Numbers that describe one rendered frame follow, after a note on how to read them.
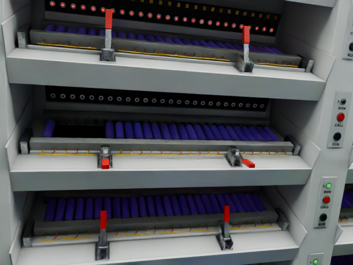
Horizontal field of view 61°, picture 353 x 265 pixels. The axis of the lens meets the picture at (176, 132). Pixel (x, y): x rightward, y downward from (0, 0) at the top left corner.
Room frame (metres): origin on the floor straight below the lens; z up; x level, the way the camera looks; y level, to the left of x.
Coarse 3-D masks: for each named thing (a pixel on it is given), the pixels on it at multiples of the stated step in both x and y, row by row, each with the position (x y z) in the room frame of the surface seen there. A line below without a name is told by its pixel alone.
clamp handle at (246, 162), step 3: (237, 153) 0.60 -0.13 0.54; (237, 156) 0.59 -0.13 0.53; (240, 156) 0.60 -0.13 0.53; (240, 159) 0.57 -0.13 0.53; (243, 159) 0.56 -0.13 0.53; (246, 159) 0.57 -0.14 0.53; (243, 162) 0.56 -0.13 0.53; (246, 162) 0.55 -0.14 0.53; (249, 162) 0.54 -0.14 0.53; (252, 162) 0.55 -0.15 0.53; (246, 165) 0.55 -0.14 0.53; (249, 165) 0.54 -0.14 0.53; (252, 165) 0.54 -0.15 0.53
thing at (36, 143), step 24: (48, 144) 0.54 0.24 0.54; (72, 144) 0.55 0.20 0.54; (96, 144) 0.56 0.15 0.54; (120, 144) 0.58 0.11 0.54; (144, 144) 0.59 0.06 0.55; (168, 144) 0.60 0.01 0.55; (192, 144) 0.61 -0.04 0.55; (216, 144) 0.63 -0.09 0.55; (240, 144) 0.64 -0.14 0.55; (264, 144) 0.66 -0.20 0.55; (288, 144) 0.68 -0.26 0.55
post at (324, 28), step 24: (336, 0) 0.65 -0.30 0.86; (288, 24) 0.80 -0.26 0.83; (312, 24) 0.71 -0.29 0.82; (336, 24) 0.64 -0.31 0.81; (336, 48) 0.64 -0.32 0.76; (336, 72) 0.64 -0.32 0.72; (312, 120) 0.66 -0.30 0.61; (336, 168) 0.65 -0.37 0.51; (288, 192) 0.70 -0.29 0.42; (312, 192) 0.64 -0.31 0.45; (336, 192) 0.65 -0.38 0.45; (312, 216) 0.64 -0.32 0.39; (336, 216) 0.66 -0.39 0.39; (312, 240) 0.64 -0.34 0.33; (288, 264) 0.66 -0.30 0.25
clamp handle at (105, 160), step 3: (105, 150) 0.53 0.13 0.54; (105, 153) 0.53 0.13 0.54; (102, 156) 0.52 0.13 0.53; (105, 156) 0.52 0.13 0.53; (102, 159) 0.50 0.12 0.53; (105, 159) 0.50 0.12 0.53; (108, 159) 0.50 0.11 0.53; (102, 162) 0.48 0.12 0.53; (105, 162) 0.48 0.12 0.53; (108, 162) 0.48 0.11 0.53; (102, 165) 0.47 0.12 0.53; (105, 165) 0.47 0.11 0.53; (108, 165) 0.47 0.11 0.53; (102, 168) 0.47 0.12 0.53; (105, 168) 0.47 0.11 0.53; (108, 168) 0.47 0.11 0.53
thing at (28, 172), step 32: (32, 128) 0.57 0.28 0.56; (288, 128) 0.73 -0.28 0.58; (32, 160) 0.52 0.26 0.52; (64, 160) 0.53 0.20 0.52; (96, 160) 0.55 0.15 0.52; (128, 160) 0.56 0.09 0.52; (160, 160) 0.58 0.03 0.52; (192, 160) 0.60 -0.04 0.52; (224, 160) 0.61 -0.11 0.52; (256, 160) 0.63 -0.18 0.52; (288, 160) 0.65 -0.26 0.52
